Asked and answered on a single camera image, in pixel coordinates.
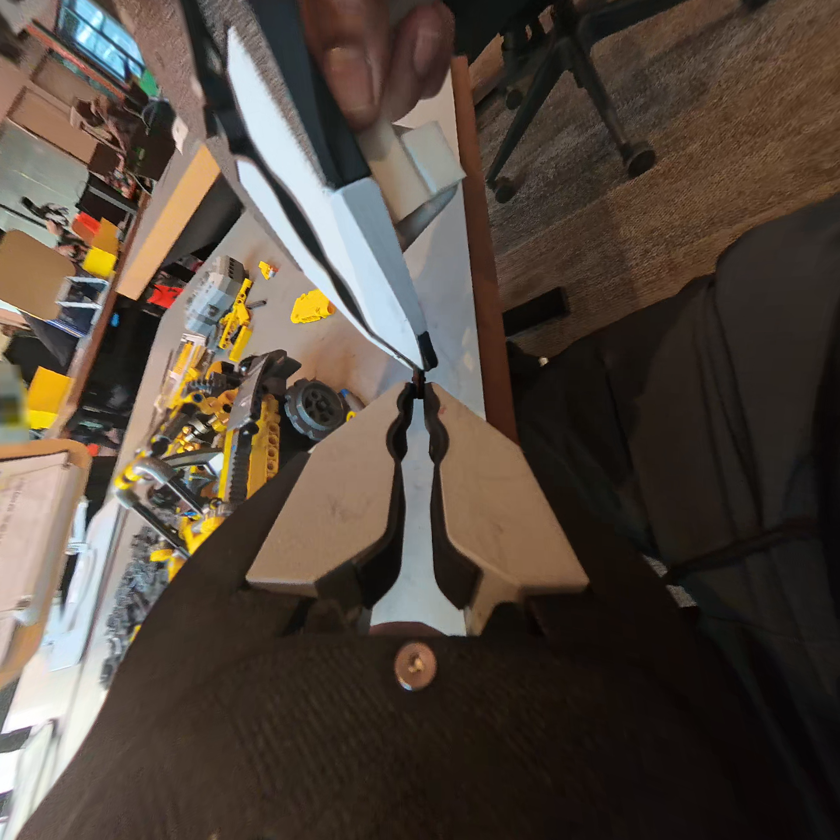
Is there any grey brick battery hub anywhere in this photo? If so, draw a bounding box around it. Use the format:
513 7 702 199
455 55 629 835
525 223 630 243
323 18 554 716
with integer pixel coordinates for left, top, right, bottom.
184 255 247 332

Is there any black office chair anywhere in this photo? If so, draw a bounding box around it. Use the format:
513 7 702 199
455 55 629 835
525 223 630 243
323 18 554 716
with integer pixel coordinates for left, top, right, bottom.
484 0 657 204

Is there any grey table wood edge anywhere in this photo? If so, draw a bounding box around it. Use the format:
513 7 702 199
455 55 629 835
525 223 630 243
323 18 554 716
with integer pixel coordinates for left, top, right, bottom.
115 143 244 301

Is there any yellow rectangular brick panel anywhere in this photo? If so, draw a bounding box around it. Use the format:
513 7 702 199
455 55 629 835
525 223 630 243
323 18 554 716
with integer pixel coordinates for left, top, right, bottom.
290 289 337 326

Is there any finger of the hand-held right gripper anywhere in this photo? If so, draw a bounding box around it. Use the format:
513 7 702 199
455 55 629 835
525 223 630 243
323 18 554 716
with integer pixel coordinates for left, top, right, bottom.
225 26 438 373
235 156 416 367

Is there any person's right hand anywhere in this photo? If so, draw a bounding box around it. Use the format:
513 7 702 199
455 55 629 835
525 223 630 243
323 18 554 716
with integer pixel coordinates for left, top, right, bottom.
298 0 457 130

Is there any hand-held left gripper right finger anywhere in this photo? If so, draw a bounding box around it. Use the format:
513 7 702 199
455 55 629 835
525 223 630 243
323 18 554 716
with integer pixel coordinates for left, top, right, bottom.
422 382 589 636

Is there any upright wooden board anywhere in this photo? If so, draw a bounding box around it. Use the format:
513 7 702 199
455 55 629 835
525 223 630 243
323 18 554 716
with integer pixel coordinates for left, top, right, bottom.
0 230 78 321

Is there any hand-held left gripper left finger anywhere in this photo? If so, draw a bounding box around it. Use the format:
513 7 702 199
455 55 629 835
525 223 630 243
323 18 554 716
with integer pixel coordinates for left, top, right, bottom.
246 382 417 608

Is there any yellow grey brick vehicle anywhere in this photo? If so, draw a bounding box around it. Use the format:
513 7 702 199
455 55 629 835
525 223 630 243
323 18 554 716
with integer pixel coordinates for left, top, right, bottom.
115 350 361 562

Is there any grey desk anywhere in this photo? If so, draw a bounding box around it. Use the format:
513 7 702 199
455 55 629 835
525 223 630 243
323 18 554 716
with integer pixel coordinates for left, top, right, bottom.
0 56 519 840

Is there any clear acrylic stand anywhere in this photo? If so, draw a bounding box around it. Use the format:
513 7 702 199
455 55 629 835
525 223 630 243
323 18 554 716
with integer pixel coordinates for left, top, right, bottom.
56 276 111 337

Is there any pile of small brick parts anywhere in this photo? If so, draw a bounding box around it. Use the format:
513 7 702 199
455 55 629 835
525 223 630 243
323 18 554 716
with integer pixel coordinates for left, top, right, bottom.
98 525 175 690

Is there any yellow plastic bin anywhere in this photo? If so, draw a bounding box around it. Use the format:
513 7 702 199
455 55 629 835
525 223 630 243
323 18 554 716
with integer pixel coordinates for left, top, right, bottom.
82 218 122 277
26 366 76 431

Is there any printed instruction sheet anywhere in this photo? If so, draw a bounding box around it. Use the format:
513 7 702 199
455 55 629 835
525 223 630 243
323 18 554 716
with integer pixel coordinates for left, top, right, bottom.
0 459 67 611

